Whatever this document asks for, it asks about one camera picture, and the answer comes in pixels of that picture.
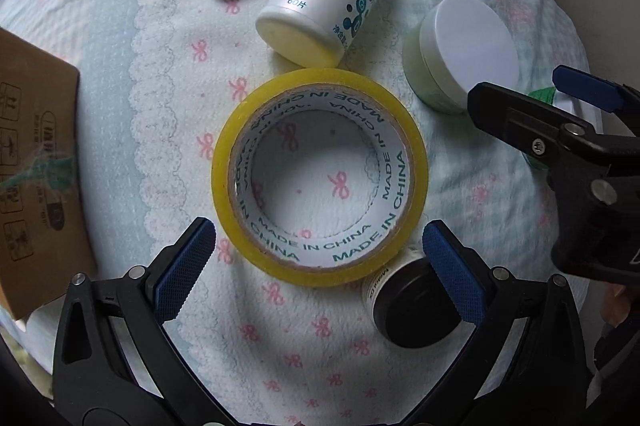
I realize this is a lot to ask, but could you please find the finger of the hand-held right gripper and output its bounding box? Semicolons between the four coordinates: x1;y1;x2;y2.
467;82;621;273
552;64;640;134

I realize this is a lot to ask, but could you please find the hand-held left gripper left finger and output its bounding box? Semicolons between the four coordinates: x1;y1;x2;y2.
52;217;226;426

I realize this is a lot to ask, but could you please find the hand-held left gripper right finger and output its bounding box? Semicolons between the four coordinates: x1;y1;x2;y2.
422;220;593;426

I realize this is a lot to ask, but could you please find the green and white packet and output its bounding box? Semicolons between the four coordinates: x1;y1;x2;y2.
520;86;603;171

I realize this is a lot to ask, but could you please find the yellow tape roll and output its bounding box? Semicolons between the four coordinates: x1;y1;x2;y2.
211;66;429;289

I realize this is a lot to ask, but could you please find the person's right hand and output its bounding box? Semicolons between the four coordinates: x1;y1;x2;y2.
601;282;635;328

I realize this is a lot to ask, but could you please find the small white jar black lid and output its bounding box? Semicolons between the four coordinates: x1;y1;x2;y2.
361;247;476;349

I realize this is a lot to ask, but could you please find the pale green jar white lid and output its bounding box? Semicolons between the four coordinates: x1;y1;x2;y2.
402;0;521;115

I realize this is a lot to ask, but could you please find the brown cardboard box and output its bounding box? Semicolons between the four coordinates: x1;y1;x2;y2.
0;28;98;322

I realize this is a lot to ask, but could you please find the pink bow printed quilt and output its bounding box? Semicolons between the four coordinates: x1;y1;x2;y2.
0;0;601;426

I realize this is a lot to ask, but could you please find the teal fuzzy string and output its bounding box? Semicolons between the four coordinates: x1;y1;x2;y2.
0;153;77;197

